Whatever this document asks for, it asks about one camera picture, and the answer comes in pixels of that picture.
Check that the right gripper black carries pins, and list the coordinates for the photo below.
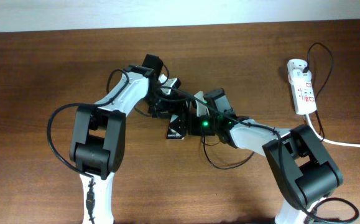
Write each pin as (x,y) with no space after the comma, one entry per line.
(192,127)

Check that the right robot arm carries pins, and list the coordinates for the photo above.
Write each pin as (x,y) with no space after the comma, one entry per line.
(303,169)

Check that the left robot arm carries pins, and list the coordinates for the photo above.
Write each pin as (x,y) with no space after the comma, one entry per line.
(99,134)

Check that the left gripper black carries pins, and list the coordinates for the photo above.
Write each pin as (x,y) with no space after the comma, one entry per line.
(173,105)

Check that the white power strip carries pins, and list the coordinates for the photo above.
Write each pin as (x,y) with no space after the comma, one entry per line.
(300,79)

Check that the black smartphone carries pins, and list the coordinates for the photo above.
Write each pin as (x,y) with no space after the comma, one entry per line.
(176,128)

